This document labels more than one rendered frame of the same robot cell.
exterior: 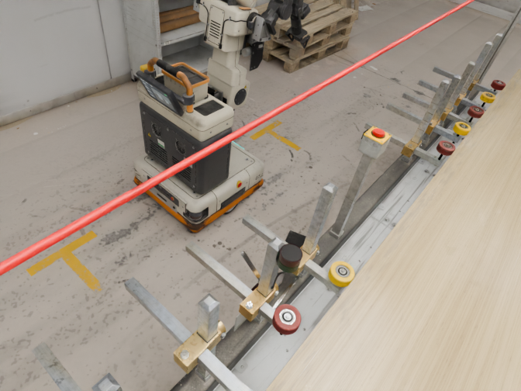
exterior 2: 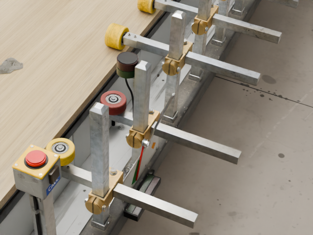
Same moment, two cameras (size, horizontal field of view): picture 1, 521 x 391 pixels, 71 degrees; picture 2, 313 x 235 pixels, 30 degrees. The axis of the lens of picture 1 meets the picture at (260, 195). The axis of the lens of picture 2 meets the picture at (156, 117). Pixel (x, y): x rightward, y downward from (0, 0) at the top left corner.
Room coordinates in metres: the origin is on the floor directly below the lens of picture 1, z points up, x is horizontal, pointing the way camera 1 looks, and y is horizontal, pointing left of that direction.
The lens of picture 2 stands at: (1.85, -0.27, 2.09)
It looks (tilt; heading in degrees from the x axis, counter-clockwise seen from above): 43 degrees down; 168
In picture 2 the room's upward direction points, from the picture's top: 4 degrees clockwise
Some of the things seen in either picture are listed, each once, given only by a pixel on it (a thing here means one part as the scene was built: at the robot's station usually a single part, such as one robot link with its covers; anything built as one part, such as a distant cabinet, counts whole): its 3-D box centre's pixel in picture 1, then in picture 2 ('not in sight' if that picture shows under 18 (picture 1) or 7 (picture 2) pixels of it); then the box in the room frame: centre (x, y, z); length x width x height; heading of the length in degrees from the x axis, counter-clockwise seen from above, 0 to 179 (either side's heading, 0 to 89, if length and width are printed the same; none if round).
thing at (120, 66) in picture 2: (290, 255); (127, 61); (0.59, -0.10, 1.10); 0.06 x 0.06 x 0.02
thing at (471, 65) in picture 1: (452, 100); not in sight; (2.08, -1.02, 0.88); 0.04 x 0.04 x 0.48; 57
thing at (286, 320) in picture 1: (284, 324); (113, 111); (0.52, -0.14, 0.85); 0.08 x 0.08 x 0.11
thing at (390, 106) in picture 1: (422, 122); not in sight; (1.86, -0.82, 0.83); 0.43 x 0.03 x 0.04; 57
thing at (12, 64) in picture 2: not in sight; (8, 63); (0.33, -0.45, 0.91); 0.09 x 0.07 x 0.02; 123
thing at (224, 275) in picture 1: (235, 285); (171, 134); (0.63, 0.03, 0.84); 0.43 x 0.03 x 0.04; 57
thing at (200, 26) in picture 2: not in sight; (205, 19); (0.17, 0.22, 0.95); 0.14 x 0.06 x 0.05; 147
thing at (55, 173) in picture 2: not in sight; (54, 174); (1.06, -0.31, 1.20); 0.03 x 0.01 x 0.03; 147
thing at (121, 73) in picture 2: (288, 261); (127, 68); (0.59, -0.10, 1.08); 0.06 x 0.06 x 0.02
